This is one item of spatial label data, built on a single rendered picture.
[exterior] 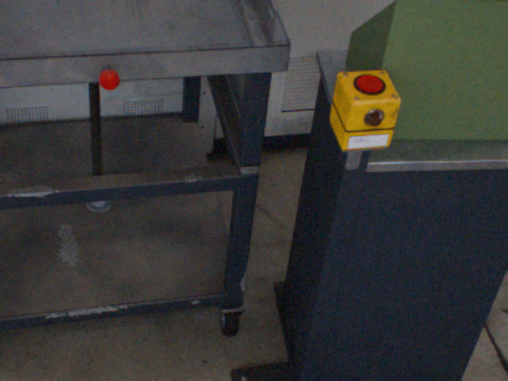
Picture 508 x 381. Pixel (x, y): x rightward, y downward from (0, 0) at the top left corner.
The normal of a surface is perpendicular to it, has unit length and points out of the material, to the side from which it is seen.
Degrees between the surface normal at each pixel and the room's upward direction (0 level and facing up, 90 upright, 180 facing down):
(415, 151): 0
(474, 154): 0
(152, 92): 90
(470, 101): 90
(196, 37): 0
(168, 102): 90
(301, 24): 90
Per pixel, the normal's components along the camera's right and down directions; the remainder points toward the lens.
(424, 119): 0.09, 0.70
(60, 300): 0.09, -0.72
